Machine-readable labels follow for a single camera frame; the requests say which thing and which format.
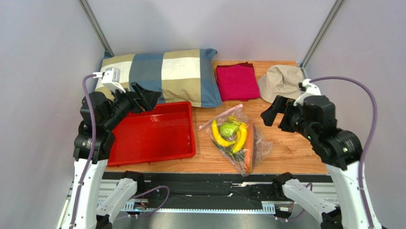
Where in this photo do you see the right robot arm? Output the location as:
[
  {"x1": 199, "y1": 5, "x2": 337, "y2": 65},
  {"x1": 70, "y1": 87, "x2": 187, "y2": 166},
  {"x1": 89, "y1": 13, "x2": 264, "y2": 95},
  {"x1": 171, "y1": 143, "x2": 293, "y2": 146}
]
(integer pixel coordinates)
[{"x1": 261, "y1": 95, "x2": 382, "y2": 229}]

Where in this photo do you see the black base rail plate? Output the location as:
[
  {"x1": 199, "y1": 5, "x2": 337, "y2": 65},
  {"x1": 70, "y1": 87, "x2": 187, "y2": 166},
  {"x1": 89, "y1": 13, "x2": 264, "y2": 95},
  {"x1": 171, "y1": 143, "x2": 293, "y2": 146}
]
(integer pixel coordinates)
[{"x1": 96, "y1": 171, "x2": 334, "y2": 212}]

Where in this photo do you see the fake orange bread slice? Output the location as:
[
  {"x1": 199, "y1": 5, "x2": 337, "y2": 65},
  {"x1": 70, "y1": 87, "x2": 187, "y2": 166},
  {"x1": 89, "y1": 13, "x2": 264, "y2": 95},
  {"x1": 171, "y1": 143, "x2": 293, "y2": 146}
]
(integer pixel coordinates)
[{"x1": 244, "y1": 120, "x2": 254, "y2": 175}]

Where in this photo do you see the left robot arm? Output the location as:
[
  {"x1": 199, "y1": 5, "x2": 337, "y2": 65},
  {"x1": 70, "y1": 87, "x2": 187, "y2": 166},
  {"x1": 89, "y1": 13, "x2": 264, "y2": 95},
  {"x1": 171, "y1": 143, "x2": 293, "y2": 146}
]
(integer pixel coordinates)
[{"x1": 62, "y1": 83, "x2": 162, "y2": 229}]

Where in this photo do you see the aluminium frame post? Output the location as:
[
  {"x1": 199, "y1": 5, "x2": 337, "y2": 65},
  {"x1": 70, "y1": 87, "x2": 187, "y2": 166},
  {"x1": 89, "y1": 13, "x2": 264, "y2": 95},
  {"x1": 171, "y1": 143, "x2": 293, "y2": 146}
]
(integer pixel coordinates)
[
  {"x1": 78, "y1": 0, "x2": 114, "y2": 56},
  {"x1": 300, "y1": 0, "x2": 346, "y2": 70}
]

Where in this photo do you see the yellow fake banana bunch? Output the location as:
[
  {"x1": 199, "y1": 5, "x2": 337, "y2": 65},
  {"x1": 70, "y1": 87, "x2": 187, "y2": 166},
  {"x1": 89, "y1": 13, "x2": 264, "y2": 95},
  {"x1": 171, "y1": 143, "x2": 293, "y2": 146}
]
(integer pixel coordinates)
[{"x1": 227, "y1": 116, "x2": 248, "y2": 154}]

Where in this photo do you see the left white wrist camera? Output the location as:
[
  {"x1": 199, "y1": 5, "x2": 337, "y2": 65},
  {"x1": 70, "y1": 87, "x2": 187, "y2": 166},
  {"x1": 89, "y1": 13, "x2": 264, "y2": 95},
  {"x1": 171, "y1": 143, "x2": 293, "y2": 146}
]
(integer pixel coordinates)
[{"x1": 92, "y1": 67, "x2": 126, "y2": 94}]

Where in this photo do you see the beige bucket hat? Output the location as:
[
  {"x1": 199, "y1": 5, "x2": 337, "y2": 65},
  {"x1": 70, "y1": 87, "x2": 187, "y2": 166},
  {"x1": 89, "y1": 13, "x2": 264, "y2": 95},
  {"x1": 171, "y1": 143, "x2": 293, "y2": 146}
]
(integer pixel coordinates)
[{"x1": 257, "y1": 64, "x2": 304, "y2": 103}]

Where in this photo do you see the magenta folded cloth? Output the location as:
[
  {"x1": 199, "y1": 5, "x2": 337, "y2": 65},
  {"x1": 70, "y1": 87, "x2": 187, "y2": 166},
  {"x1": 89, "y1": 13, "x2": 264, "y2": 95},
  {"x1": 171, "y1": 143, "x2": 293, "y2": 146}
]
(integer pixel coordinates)
[{"x1": 215, "y1": 62, "x2": 260, "y2": 101}]

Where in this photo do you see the right aluminium frame post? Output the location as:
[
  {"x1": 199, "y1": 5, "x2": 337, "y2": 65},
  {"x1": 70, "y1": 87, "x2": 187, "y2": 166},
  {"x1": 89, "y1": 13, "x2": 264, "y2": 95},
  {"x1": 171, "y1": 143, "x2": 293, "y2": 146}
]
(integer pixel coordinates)
[{"x1": 300, "y1": 0, "x2": 346, "y2": 70}]

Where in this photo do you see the red plastic tray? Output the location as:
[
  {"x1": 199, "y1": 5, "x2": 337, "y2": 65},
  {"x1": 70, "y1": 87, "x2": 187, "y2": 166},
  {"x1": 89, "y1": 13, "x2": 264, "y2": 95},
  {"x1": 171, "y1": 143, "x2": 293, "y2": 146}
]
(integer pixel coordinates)
[{"x1": 108, "y1": 102, "x2": 196, "y2": 166}]

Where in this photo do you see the single yellow fake banana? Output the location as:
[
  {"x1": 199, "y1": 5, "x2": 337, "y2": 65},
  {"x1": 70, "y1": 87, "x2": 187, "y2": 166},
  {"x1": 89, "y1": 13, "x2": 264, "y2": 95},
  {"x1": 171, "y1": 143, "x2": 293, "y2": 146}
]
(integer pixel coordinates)
[{"x1": 211, "y1": 119, "x2": 236, "y2": 147}]

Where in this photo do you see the left aluminium frame post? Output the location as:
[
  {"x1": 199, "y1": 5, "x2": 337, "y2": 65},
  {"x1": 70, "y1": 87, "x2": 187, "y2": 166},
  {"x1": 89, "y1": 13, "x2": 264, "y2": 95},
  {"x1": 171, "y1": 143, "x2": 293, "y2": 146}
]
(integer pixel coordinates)
[{"x1": 78, "y1": 0, "x2": 114, "y2": 56}]

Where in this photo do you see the clear zip top bag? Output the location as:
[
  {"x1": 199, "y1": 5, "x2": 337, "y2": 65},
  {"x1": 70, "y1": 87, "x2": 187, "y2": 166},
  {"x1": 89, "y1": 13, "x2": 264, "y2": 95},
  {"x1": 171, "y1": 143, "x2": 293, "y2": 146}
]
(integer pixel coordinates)
[{"x1": 199, "y1": 104, "x2": 273, "y2": 177}]

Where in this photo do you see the plaid pillow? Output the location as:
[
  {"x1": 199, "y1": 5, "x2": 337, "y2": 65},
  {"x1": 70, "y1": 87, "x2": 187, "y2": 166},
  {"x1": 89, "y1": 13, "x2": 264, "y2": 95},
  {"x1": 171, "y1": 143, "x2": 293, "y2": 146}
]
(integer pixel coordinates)
[{"x1": 101, "y1": 49, "x2": 222, "y2": 108}]

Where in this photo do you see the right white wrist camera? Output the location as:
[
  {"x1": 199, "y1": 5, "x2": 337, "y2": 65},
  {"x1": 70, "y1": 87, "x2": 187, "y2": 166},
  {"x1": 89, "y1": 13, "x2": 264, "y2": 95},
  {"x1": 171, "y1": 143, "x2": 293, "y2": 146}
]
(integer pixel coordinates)
[{"x1": 294, "y1": 79, "x2": 321, "y2": 106}]

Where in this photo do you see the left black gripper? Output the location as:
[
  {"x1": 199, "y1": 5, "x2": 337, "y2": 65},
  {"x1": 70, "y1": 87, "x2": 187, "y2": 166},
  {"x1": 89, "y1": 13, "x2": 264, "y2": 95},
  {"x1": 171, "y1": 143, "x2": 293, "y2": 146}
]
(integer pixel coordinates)
[{"x1": 104, "y1": 82, "x2": 162, "y2": 130}]

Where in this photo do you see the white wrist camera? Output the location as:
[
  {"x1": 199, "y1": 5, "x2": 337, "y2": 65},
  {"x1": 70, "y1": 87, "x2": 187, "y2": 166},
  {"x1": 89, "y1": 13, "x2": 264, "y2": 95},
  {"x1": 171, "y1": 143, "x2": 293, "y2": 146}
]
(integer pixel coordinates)
[
  {"x1": 294, "y1": 79, "x2": 321, "y2": 106},
  {"x1": 92, "y1": 67, "x2": 126, "y2": 94}
]

